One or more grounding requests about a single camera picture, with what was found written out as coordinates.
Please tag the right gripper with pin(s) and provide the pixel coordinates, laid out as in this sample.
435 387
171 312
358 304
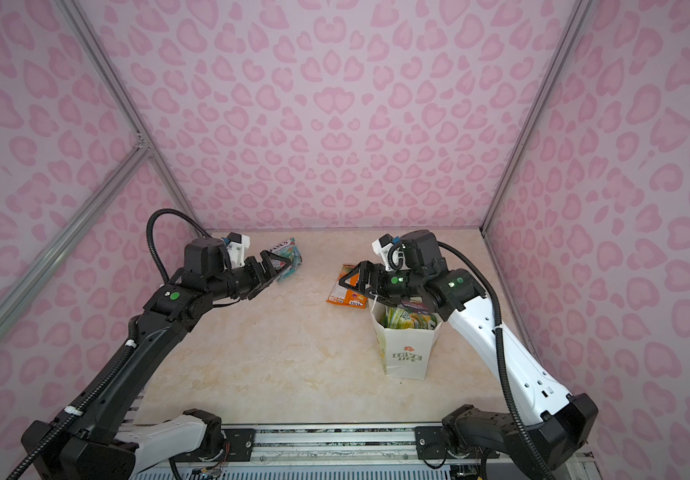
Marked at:
368 268

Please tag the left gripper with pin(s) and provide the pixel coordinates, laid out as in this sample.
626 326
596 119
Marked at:
261 278

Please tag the teal Fox's candy bag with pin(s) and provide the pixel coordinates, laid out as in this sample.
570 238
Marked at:
286 258

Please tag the orange candy bag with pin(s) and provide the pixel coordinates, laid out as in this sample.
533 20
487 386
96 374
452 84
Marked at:
342 296

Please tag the white illustrated paper bag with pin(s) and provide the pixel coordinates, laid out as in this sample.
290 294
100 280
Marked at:
405 354

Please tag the lime Fox's candy bag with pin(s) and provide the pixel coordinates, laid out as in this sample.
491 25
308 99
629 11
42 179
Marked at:
398 318

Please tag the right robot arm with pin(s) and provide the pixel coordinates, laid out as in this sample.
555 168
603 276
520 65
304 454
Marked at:
544 424

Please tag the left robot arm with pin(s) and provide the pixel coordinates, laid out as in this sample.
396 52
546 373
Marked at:
82 441

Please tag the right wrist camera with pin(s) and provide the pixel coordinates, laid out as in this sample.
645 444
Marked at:
389 249

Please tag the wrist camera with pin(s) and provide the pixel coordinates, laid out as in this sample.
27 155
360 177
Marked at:
237 246
389 249

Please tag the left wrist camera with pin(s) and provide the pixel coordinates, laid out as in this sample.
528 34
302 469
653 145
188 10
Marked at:
237 246

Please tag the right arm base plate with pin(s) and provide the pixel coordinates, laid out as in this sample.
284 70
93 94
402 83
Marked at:
433 445

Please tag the aluminium mounting rail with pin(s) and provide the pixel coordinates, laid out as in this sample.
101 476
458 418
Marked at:
299 451

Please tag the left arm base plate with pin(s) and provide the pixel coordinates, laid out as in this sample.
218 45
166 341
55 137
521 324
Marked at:
235 445

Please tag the diagonal aluminium frame bar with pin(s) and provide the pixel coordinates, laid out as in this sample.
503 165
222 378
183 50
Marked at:
52 257

